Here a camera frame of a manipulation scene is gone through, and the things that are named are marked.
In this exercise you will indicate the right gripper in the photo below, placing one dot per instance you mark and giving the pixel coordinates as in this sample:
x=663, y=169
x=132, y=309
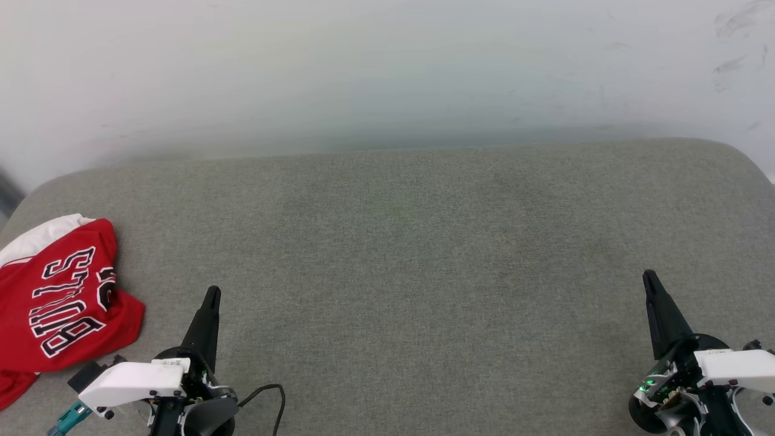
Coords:
x=672, y=387

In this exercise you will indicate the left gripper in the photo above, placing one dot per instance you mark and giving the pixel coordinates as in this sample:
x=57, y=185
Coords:
x=212, y=418

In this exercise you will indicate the red Bulls jersey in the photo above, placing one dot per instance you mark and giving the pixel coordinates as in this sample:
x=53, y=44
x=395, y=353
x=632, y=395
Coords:
x=60, y=303

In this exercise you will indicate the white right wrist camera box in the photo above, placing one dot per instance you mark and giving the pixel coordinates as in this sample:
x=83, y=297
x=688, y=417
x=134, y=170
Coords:
x=738, y=366

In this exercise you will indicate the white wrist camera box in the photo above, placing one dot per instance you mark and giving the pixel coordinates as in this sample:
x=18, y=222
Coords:
x=130, y=378
x=738, y=366

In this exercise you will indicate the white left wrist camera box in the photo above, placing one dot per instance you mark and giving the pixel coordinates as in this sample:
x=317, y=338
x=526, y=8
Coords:
x=130, y=378

